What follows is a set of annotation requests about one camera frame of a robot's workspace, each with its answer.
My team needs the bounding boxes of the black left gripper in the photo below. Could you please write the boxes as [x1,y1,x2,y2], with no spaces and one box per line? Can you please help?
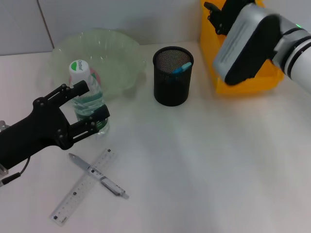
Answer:
[0,80,110,170]

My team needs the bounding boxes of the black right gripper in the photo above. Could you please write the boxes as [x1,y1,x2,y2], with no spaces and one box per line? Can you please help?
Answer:
[203,0,257,36]

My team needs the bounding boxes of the pink toy peach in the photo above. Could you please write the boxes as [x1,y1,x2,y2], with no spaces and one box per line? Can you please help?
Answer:
[69,67,102,84]

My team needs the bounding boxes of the clear water bottle green label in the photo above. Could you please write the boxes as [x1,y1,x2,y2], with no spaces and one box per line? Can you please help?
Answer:
[69,60,110,136]

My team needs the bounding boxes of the grey pen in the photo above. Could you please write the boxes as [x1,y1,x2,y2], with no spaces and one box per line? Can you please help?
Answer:
[68,152,129,200]

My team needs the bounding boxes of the blue scissors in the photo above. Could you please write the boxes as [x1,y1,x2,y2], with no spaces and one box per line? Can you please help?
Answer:
[172,62,192,75]

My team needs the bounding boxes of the transparent plastic ruler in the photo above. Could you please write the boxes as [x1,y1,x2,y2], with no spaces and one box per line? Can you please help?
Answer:
[50,148,120,220]

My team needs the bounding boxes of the black mesh pen holder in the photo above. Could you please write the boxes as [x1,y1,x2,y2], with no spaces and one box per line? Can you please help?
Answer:
[152,47,194,107]

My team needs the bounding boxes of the yellow plastic bin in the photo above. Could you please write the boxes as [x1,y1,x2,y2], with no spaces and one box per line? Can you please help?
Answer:
[200,0,285,94]

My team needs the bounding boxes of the green translucent plastic bowl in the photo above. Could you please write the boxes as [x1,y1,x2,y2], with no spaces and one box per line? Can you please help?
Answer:
[50,28,148,101]

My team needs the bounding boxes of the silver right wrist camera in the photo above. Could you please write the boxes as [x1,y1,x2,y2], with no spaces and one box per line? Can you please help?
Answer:
[212,3,282,86]

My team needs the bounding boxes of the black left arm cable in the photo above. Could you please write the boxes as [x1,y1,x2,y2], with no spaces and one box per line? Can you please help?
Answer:
[0,156,31,187]

